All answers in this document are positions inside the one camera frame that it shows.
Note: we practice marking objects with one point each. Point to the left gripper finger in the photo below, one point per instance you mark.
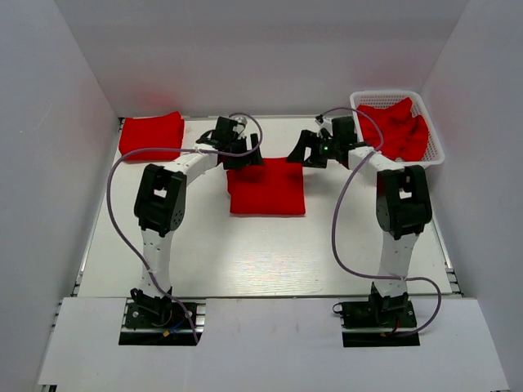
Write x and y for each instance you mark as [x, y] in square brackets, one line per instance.
[255, 141]
[253, 158]

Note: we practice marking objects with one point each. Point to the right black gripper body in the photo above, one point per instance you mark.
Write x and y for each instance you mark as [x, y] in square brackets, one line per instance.
[327, 149]

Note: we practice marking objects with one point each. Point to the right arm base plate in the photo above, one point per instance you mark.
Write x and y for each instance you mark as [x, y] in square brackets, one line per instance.
[368, 324]

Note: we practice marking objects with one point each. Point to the white plastic basket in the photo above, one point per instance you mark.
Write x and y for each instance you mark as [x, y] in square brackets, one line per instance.
[434, 153]

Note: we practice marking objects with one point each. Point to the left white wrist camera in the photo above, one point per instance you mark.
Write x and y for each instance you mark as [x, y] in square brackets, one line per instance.
[240, 125]

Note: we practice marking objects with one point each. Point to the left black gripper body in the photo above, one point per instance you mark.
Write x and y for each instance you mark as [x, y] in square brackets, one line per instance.
[237, 145]

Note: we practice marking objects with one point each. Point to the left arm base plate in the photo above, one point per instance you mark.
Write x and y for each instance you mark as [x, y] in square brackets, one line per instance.
[140, 327]

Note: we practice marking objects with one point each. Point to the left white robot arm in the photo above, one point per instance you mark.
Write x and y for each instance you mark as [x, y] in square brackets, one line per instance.
[161, 200]

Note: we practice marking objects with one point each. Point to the folded red t shirt stack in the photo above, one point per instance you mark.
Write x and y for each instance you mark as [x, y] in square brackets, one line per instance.
[165, 131]

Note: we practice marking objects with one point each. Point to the red t shirts in basket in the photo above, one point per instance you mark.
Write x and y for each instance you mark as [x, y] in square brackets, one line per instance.
[405, 136]

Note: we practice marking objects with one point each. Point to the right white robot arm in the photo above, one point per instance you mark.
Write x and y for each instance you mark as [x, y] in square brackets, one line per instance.
[403, 205]

